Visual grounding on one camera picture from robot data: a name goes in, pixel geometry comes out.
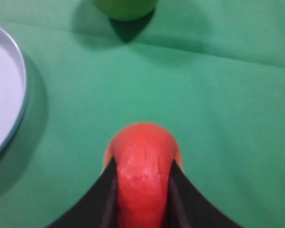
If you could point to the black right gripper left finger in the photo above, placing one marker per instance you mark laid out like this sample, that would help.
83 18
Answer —
98 207

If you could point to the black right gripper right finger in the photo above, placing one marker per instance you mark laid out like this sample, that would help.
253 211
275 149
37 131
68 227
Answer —
187 208

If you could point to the yellow orange bread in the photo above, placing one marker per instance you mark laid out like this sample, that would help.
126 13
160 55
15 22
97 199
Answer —
144 153

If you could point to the blue plastic plate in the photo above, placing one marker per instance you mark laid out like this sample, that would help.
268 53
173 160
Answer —
13 88

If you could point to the green table cloth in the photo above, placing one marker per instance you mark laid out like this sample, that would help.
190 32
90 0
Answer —
210 71

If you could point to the green apple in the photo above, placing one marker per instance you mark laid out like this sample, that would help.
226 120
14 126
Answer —
125 10

